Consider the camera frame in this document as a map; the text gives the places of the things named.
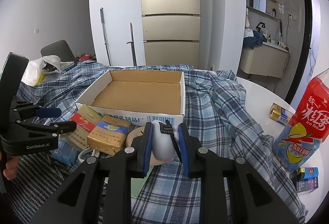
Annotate red beige cigarette pack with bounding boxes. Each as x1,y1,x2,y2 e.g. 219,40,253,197
65,105,103,150

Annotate round beige slotted disc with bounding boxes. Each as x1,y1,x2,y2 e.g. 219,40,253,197
125,127,163,166

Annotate red object on floor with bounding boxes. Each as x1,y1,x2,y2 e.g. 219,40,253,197
76,53,96,62

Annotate grey mop handle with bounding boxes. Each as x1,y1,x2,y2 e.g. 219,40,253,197
100,7,111,66

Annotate dark purple small box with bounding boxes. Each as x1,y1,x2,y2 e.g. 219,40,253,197
289,167,319,193

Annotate white earbud case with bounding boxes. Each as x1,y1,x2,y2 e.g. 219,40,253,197
152,120,179,162

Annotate beige sink cabinet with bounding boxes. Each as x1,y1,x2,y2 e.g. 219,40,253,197
239,43,289,78

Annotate white cardboard tray box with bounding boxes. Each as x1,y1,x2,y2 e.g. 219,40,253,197
75,70,186,126

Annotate person's left hand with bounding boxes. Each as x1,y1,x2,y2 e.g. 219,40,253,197
3,156,20,181

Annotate blue plaid cloth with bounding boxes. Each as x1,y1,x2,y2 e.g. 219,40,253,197
17,61,307,223

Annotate grey chair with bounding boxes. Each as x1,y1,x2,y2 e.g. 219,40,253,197
40,40,76,62

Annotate blue tissue pack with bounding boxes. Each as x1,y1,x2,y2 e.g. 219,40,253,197
52,137,80,167

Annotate gold three-door refrigerator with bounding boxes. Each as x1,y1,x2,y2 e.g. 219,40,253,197
141,0,201,67

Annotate small gold blue box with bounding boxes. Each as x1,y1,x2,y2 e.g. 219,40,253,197
269,103,293,125

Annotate dark broom handle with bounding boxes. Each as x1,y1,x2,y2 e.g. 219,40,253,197
126,23,137,66

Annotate white yellow plastic bag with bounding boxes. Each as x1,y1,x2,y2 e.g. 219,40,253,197
21,55,75,87

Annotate green paper card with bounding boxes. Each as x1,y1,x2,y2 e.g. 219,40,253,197
131,166,153,199

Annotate gold blue cigarette pack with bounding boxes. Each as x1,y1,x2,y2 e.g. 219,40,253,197
87,115,131,156

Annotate white cable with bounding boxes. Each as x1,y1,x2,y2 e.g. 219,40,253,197
77,146,101,163

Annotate red ice tea bottle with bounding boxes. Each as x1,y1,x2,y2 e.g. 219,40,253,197
273,70,329,172

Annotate dark blue cloth on counter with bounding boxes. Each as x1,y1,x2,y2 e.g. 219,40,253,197
243,31,267,49

